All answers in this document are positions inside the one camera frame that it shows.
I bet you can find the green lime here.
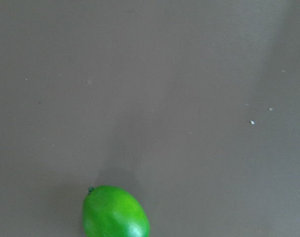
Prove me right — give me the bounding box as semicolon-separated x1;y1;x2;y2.
83;186;150;237

